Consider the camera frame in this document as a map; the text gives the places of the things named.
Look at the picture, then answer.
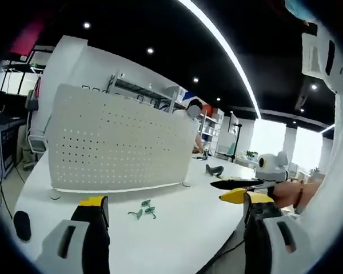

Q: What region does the white storage shelf unit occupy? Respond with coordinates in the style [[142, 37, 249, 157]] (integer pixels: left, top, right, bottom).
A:
[[198, 110, 226, 152]]

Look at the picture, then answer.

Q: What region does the dark computer monitor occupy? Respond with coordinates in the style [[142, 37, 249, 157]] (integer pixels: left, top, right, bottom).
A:
[[0, 89, 27, 115]]

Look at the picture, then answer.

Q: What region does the black pole stand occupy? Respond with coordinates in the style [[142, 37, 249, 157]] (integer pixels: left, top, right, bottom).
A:
[[216, 122, 244, 162]]

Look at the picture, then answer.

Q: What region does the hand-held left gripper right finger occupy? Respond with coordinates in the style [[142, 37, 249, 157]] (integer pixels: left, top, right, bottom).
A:
[[243, 191, 307, 274]]

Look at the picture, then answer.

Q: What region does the white chest-worn device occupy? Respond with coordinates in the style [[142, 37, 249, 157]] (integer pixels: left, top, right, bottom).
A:
[[301, 22, 343, 94]]

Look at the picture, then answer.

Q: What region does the thin black cable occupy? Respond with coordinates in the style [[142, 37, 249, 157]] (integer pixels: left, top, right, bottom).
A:
[[214, 238, 246, 259]]

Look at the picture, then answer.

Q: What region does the black oval object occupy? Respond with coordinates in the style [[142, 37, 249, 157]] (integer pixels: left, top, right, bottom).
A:
[[13, 211, 32, 242]]

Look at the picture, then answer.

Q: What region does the person's white clothing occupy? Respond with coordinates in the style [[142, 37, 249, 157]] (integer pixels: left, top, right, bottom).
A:
[[297, 85, 343, 274]]

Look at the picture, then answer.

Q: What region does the black curved headset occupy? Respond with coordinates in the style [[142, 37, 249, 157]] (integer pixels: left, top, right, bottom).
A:
[[205, 163, 225, 176]]

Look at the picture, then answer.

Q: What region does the person's right hand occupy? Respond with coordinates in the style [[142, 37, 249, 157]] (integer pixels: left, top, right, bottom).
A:
[[270, 182, 301, 208]]

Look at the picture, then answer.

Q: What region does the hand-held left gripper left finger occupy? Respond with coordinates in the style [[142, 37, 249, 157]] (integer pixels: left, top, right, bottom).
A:
[[35, 196, 112, 274]]

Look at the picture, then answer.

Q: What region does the black frame shelf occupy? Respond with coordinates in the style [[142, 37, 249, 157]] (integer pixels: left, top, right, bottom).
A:
[[0, 45, 55, 96]]

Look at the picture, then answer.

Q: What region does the metal shelving rack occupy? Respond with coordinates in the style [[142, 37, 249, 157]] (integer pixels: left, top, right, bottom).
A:
[[107, 71, 189, 115]]

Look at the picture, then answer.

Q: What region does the white perforated mounting plate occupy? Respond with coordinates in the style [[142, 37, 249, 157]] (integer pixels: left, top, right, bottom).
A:
[[46, 83, 200, 200]]

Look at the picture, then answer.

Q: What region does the white office chair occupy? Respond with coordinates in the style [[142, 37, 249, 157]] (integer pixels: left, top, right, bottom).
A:
[[25, 88, 48, 156]]

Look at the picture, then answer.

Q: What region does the black floor cable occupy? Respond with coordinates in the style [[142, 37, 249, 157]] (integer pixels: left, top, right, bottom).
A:
[[0, 156, 14, 220]]

